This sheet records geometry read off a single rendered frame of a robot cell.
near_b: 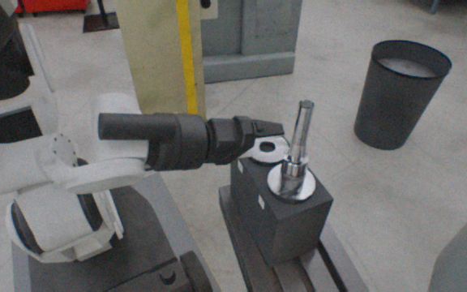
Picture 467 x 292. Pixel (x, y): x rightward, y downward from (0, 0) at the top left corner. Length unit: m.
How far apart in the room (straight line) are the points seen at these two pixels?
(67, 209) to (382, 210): 1.78
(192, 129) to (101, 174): 0.14
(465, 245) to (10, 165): 0.49
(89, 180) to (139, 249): 0.79
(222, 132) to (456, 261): 0.35
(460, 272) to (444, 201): 2.14
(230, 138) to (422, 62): 2.17
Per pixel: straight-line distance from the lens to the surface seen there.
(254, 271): 0.74
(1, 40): 0.57
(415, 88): 2.20
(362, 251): 1.95
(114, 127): 0.41
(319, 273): 0.76
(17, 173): 0.51
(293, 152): 0.55
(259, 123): 0.51
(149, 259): 1.19
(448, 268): 0.25
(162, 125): 0.43
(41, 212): 0.76
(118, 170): 0.43
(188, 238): 1.40
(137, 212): 1.30
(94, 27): 4.30
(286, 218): 0.59
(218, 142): 0.49
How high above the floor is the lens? 1.60
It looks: 44 degrees down
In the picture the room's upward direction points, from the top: straight up
